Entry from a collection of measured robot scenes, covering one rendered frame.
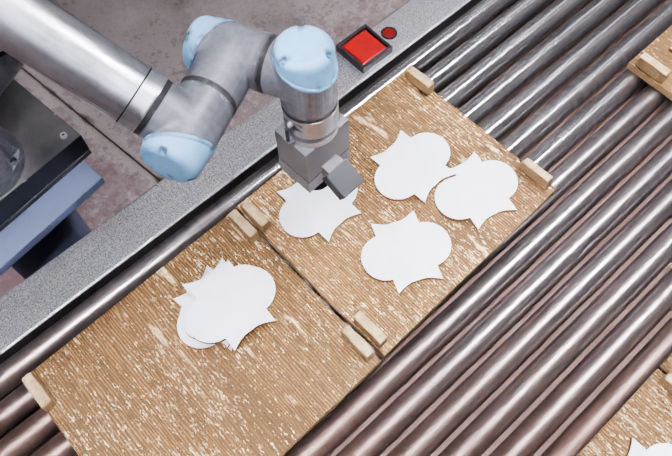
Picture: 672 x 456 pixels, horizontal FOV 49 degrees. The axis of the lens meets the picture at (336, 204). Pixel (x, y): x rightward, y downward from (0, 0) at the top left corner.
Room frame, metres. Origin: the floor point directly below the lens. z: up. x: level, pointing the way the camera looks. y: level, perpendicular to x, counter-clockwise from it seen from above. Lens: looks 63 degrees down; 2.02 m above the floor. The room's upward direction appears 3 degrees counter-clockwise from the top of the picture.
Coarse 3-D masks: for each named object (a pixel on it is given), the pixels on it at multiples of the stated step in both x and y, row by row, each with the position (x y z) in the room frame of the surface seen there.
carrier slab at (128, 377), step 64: (192, 256) 0.48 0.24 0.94; (256, 256) 0.47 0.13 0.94; (128, 320) 0.38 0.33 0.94; (320, 320) 0.36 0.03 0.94; (64, 384) 0.28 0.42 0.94; (128, 384) 0.28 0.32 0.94; (192, 384) 0.27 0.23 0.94; (256, 384) 0.27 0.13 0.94; (320, 384) 0.26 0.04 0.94; (128, 448) 0.18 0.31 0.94; (192, 448) 0.18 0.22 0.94; (256, 448) 0.18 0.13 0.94
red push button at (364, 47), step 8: (352, 40) 0.91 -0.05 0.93; (360, 40) 0.91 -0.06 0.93; (368, 40) 0.91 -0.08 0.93; (376, 40) 0.91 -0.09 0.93; (344, 48) 0.89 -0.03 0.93; (352, 48) 0.89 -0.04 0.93; (360, 48) 0.89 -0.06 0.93; (368, 48) 0.89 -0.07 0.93; (376, 48) 0.89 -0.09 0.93; (384, 48) 0.89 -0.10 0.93; (360, 56) 0.87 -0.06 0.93; (368, 56) 0.87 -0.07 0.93
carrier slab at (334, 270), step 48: (384, 96) 0.77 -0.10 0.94; (432, 96) 0.77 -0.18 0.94; (384, 144) 0.67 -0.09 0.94; (480, 144) 0.66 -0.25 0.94; (432, 192) 0.57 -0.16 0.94; (528, 192) 0.57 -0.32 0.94; (288, 240) 0.50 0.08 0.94; (336, 240) 0.49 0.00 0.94; (480, 240) 0.48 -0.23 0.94; (336, 288) 0.41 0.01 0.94; (384, 288) 0.41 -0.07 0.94; (432, 288) 0.40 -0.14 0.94
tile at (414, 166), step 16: (400, 144) 0.66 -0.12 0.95; (416, 144) 0.66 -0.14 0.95; (432, 144) 0.66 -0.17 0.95; (384, 160) 0.63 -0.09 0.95; (400, 160) 0.63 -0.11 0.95; (416, 160) 0.63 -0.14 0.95; (432, 160) 0.63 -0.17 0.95; (448, 160) 0.63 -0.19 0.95; (384, 176) 0.60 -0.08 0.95; (400, 176) 0.60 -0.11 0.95; (416, 176) 0.60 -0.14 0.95; (432, 176) 0.60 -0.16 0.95; (448, 176) 0.59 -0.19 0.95; (384, 192) 0.57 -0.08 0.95; (400, 192) 0.57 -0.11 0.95; (416, 192) 0.57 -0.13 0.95
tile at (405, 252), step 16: (400, 224) 0.51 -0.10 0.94; (416, 224) 0.51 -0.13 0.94; (432, 224) 0.51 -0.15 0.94; (384, 240) 0.49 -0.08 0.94; (400, 240) 0.49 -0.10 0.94; (416, 240) 0.48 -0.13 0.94; (432, 240) 0.48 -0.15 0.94; (448, 240) 0.48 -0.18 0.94; (368, 256) 0.46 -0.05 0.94; (384, 256) 0.46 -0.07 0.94; (400, 256) 0.46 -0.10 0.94; (416, 256) 0.46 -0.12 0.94; (432, 256) 0.46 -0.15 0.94; (448, 256) 0.46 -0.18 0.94; (368, 272) 0.43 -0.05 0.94; (384, 272) 0.43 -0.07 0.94; (400, 272) 0.43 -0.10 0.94; (416, 272) 0.43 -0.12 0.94; (432, 272) 0.43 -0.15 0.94; (400, 288) 0.40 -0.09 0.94
